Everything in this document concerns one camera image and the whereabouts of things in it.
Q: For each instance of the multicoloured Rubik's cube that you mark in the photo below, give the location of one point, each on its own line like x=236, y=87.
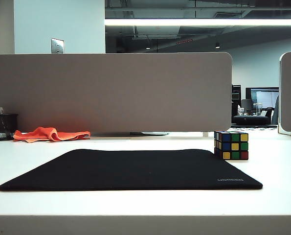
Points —
x=233, y=146

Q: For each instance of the black fabric mouse pad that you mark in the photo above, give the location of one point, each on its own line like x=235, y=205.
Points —
x=135, y=171

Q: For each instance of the flat grey monitor base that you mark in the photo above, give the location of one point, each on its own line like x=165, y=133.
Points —
x=145, y=133

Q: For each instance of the wide beige desk divider panel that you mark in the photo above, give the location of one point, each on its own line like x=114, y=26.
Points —
x=111, y=93

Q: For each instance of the orange cloth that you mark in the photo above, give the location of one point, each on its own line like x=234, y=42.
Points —
x=50, y=134

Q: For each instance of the black ceiling spot lamp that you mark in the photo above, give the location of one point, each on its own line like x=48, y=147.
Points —
x=217, y=45

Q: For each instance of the long white ceiling light strip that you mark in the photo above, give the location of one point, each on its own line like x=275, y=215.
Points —
x=184, y=22

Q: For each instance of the round black ottoman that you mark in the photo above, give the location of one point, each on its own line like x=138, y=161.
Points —
x=250, y=120

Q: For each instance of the clear bottle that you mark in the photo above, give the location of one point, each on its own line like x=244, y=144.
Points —
x=258, y=109

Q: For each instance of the black mesh pen holder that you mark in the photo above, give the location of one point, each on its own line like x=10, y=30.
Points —
x=3, y=127

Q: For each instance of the white divider foot bracket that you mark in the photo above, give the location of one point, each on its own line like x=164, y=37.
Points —
x=206, y=134

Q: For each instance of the metal wall switch plate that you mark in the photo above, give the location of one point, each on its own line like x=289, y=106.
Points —
x=57, y=45

